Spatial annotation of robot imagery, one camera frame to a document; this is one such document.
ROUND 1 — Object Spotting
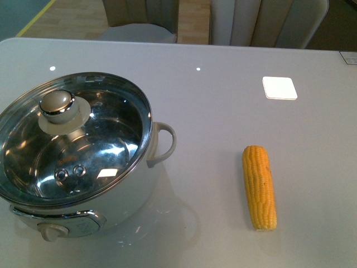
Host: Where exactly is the yellow corn cob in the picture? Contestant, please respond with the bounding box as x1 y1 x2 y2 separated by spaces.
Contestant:
242 145 277 231

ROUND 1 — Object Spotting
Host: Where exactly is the glass pot lid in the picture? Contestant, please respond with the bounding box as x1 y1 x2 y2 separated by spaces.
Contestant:
1 73 153 208

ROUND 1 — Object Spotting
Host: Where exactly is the white electric cooking pot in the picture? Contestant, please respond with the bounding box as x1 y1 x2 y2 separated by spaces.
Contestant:
0 72 177 242

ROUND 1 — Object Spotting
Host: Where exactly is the left beige upholstered chair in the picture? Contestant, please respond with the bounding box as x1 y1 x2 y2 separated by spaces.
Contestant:
98 0 180 44

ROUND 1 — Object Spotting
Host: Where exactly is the beige upholstered chair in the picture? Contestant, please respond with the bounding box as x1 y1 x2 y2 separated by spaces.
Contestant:
98 0 180 44
209 0 329 49

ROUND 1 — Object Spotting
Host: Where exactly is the right beige upholstered chair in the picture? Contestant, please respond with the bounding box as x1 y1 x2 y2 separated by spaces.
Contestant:
209 0 329 49

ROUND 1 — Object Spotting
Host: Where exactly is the table corner label sticker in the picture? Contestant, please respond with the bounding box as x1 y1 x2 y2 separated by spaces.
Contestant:
339 51 357 65

